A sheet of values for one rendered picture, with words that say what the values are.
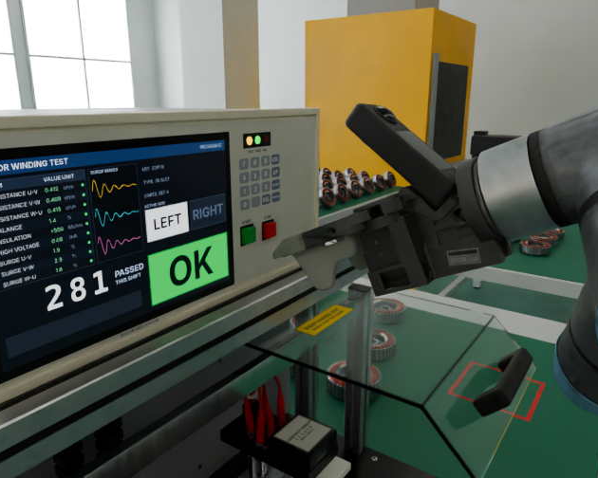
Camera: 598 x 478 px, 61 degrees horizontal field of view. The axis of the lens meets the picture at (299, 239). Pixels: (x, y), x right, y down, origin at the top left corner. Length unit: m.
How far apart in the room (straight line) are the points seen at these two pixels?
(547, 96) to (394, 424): 4.85
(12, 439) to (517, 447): 0.81
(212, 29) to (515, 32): 2.96
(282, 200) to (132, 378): 0.28
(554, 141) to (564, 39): 5.24
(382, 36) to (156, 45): 5.13
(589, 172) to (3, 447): 0.44
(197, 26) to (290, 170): 4.00
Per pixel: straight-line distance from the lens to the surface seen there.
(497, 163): 0.40
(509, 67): 5.70
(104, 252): 0.45
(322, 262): 0.48
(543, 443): 1.04
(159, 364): 0.49
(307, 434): 0.69
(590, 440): 1.09
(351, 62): 4.24
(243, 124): 0.56
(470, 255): 0.43
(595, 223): 0.36
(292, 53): 6.85
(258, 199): 0.58
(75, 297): 0.45
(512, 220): 0.40
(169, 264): 0.50
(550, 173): 0.39
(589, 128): 0.39
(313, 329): 0.61
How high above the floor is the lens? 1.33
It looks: 16 degrees down
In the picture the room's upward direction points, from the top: straight up
